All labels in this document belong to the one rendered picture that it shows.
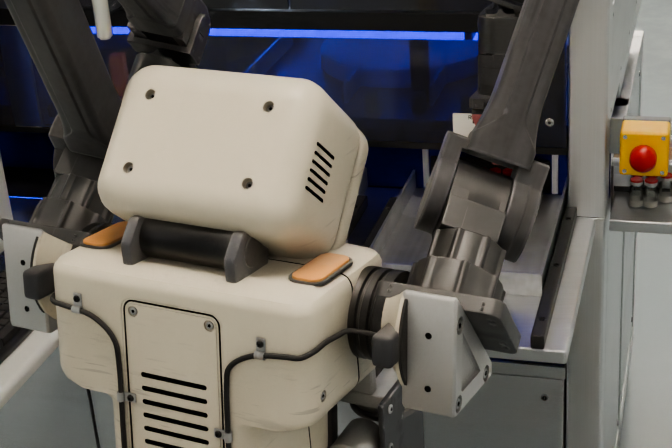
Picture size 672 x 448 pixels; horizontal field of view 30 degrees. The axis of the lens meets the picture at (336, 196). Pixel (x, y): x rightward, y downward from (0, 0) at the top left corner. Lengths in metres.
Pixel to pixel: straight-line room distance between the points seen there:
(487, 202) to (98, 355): 0.39
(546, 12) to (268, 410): 0.45
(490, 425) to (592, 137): 0.57
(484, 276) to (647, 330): 2.35
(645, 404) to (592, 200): 1.23
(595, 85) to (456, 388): 0.91
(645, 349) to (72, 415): 1.54
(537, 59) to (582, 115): 0.76
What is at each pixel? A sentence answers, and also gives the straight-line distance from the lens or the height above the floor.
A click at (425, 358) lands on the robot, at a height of 1.17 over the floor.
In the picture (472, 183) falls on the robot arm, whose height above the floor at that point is 1.27.
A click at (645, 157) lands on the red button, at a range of 1.92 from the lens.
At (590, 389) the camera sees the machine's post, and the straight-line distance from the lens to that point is 2.16.
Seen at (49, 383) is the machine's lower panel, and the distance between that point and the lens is 2.51.
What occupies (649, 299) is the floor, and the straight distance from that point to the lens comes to 3.60.
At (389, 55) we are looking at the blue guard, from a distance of 1.96.
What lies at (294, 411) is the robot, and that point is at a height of 1.14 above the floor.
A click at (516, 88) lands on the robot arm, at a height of 1.35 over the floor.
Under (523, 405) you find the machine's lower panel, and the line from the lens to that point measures 2.20.
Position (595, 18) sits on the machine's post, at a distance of 1.89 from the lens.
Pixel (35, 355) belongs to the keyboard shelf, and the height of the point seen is 0.80.
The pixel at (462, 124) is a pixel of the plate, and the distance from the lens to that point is 1.97.
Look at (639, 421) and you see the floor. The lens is 3.09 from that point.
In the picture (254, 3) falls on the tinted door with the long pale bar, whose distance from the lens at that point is 2.01.
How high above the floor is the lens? 1.75
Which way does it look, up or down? 24 degrees down
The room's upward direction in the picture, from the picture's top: 4 degrees counter-clockwise
